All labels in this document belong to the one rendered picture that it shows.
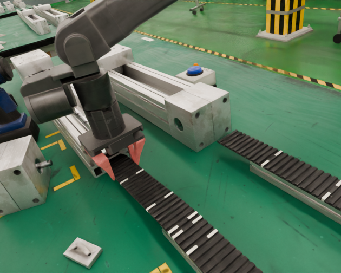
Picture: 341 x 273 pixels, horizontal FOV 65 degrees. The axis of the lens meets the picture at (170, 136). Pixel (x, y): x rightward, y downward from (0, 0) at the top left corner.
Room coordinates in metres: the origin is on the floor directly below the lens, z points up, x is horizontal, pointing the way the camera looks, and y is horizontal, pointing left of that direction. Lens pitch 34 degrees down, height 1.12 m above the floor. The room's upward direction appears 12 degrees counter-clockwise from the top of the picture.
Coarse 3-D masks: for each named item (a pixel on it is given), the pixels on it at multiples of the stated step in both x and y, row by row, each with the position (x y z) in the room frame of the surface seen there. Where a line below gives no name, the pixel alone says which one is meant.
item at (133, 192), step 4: (148, 180) 0.35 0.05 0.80; (152, 180) 0.35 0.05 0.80; (156, 180) 0.35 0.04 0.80; (144, 184) 0.35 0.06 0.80; (148, 184) 0.35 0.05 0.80; (152, 184) 0.34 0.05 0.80; (136, 188) 0.34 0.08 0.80; (140, 188) 0.34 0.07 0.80; (144, 188) 0.33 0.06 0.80; (132, 192) 0.33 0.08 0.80; (136, 192) 0.33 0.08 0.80; (140, 192) 0.33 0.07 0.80; (132, 196) 0.33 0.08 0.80
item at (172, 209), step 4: (176, 200) 0.28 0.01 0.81; (180, 200) 0.28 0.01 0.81; (168, 204) 0.28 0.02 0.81; (172, 204) 0.28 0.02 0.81; (176, 204) 0.28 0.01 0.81; (180, 204) 0.27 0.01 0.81; (184, 204) 0.27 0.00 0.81; (164, 208) 0.27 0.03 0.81; (168, 208) 0.27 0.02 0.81; (172, 208) 0.27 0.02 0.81; (176, 208) 0.27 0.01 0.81; (156, 212) 0.27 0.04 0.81; (160, 212) 0.27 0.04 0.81; (164, 212) 0.27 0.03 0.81; (168, 212) 0.26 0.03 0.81; (172, 212) 0.26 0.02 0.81; (152, 216) 0.27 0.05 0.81; (156, 216) 0.26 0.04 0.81; (160, 216) 0.26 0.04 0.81; (164, 216) 0.26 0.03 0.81; (156, 220) 0.26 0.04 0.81; (160, 220) 0.25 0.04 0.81
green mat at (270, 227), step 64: (192, 64) 0.93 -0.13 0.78; (256, 128) 0.47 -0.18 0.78; (320, 128) 0.42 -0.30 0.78; (64, 192) 0.39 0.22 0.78; (192, 192) 0.33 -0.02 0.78; (256, 192) 0.30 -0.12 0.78; (0, 256) 0.28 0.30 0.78; (64, 256) 0.25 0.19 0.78; (128, 256) 0.23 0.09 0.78; (256, 256) 0.19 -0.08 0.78; (320, 256) 0.18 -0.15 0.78
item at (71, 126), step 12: (72, 84) 0.74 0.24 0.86; (60, 120) 0.53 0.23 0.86; (72, 120) 0.52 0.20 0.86; (84, 120) 0.56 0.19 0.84; (60, 132) 0.63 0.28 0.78; (72, 132) 0.47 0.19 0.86; (84, 132) 0.46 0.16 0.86; (72, 144) 0.51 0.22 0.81; (84, 156) 0.42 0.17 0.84; (108, 156) 0.44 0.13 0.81; (96, 168) 0.44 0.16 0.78
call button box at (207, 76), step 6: (186, 72) 0.72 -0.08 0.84; (204, 72) 0.69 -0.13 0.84; (210, 72) 0.68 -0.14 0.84; (180, 78) 0.69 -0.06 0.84; (186, 78) 0.68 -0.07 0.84; (192, 78) 0.67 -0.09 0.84; (198, 78) 0.66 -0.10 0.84; (204, 78) 0.66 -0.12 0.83; (210, 78) 0.67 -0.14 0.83; (210, 84) 0.67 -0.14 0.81
